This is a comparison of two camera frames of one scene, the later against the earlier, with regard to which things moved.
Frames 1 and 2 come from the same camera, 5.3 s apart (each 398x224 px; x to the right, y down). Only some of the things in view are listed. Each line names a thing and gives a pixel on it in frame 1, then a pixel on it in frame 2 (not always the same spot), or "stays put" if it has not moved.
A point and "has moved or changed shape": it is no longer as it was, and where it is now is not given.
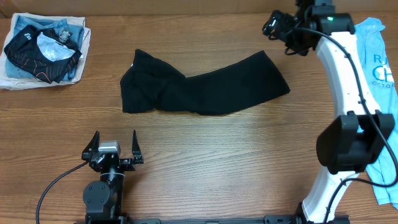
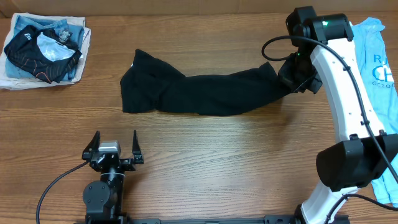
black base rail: [272, 219] stays put
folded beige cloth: [7, 83] stays put
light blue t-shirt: [381, 63] stays put
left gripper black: [130, 165] stays put
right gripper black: [280, 23] → [286, 76]
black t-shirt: [149, 85] has moved or changed shape
